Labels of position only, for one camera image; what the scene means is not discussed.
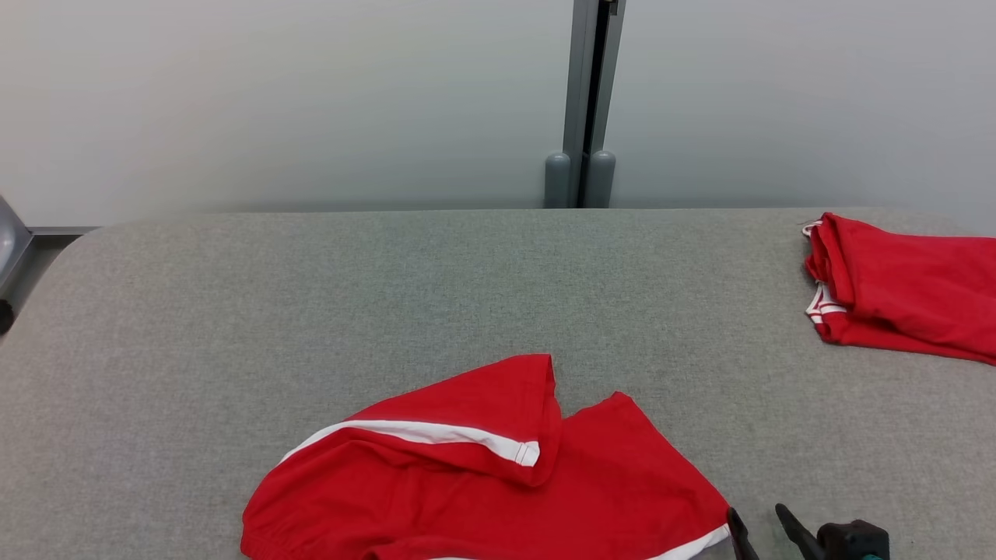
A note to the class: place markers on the red shorts with white stripe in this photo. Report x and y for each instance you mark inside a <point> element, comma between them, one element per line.
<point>482,498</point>

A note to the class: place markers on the grey metal frame bar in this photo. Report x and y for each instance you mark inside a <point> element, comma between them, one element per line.
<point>12,241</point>

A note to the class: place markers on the grey partition post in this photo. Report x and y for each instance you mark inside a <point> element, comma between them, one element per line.
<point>591,78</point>

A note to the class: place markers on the red Bulls jersey shirt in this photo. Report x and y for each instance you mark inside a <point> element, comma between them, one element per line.
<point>910,288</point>

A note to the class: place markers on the grey cylindrical post foot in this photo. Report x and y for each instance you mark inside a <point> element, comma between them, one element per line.
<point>557,183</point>
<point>601,181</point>

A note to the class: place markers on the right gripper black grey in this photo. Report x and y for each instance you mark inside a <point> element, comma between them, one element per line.
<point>852,540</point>

